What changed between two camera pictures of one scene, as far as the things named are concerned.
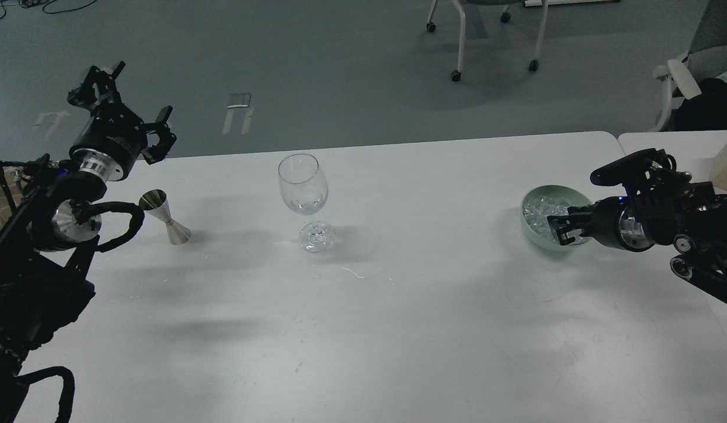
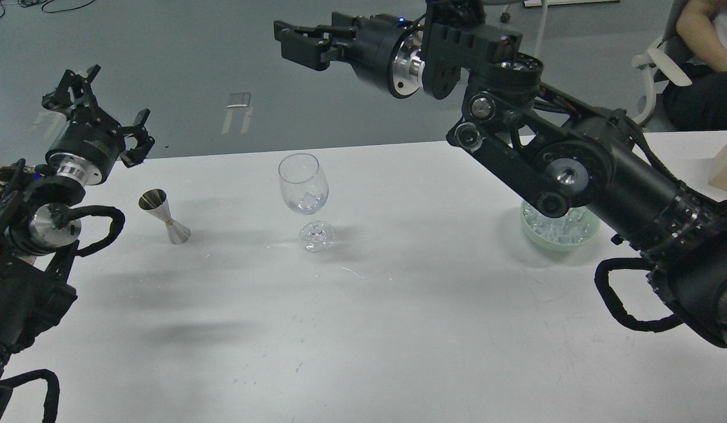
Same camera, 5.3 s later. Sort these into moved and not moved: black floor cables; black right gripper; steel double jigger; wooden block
Moved: black right gripper
Not moved: steel double jigger; wooden block; black floor cables
